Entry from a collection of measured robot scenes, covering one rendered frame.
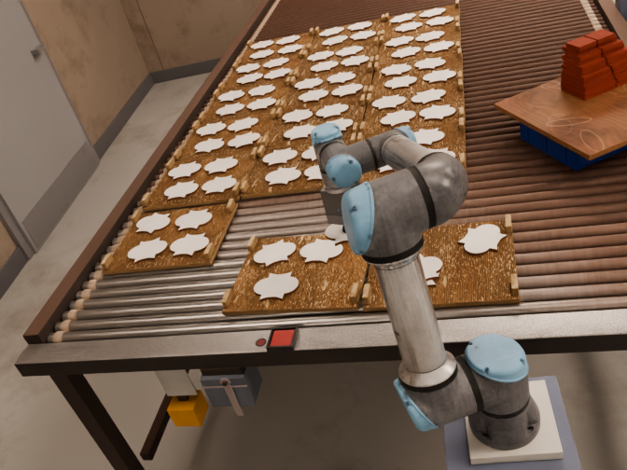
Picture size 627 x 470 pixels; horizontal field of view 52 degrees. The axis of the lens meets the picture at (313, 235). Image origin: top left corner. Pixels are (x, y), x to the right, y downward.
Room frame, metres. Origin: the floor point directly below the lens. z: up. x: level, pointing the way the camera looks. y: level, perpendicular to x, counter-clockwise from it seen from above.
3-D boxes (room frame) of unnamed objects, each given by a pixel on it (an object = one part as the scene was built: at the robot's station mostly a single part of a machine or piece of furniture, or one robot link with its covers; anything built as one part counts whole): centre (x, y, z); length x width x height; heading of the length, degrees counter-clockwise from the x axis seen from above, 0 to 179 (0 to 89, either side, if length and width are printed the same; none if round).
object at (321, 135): (1.43, -0.10, 1.38); 0.09 x 0.08 x 0.11; 4
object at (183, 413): (1.43, 0.52, 0.74); 0.09 x 0.08 x 0.24; 71
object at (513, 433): (0.89, -0.28, 0.95); 0.15 x 0.15 x 0.10
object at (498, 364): (0.89, -0.27, 1.06); 0.13 x 0.12 x 0.14; 94
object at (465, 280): (1.43, -0.32, 0.93); 0.41 x 0.35 x 0.02; 70
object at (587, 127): (1.86, -1.04, 1.03); 0.50 x 0.50 x 0.02; 11
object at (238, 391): (1.38, 0.35, 0.77); 0.14 x 0.11 x 0.18; 71
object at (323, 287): (1.58, 0.07, 0.93); 0.41 x 0.35 x 0.02; 68
